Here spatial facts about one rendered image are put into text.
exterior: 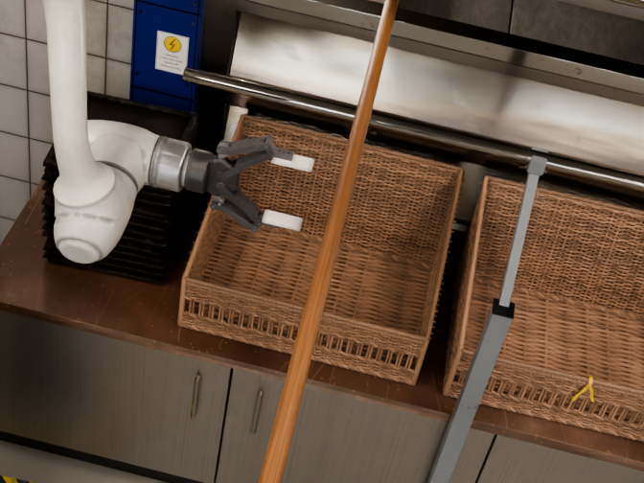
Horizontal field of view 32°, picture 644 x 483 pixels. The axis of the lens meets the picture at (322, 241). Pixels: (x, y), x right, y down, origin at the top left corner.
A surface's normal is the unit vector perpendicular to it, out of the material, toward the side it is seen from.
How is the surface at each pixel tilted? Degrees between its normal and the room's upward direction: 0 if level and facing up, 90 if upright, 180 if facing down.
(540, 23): 0
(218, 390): 90
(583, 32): 0
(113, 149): 12
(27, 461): 0
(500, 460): 90
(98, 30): 90
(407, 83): 70
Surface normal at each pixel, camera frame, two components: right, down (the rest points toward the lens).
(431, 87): -0.12, 0.35
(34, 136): -0.18, 0.64
